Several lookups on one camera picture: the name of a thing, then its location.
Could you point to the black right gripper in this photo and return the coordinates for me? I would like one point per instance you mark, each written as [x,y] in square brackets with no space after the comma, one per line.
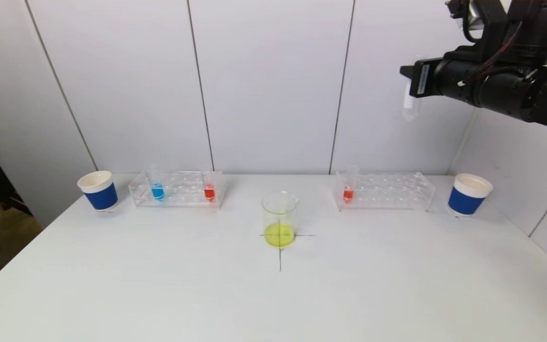
[422,77]

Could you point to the yellow pigment test tube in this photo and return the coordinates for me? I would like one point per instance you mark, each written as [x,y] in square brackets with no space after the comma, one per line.
[411,107]

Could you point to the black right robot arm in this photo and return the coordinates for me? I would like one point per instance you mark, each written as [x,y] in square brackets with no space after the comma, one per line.
[515,90]

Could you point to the clear acrylic test tube rack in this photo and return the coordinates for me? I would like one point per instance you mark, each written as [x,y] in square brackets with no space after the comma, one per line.
[387,192]
[183,192]

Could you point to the red pigment test tube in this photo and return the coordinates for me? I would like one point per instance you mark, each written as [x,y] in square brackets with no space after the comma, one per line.
[348,194]
[210,193]

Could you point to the clear glass beaker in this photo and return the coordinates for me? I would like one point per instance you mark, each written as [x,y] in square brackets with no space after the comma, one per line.
[279,235]

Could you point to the blue pigment test tube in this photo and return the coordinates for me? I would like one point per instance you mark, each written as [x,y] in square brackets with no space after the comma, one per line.
[157,191]

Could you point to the blue sleeved paper cup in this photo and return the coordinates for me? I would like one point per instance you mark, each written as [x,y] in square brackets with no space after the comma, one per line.
[101,197]
[466,200]

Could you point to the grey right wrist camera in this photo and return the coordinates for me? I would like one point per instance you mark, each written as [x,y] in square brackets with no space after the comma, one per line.
[494,19]

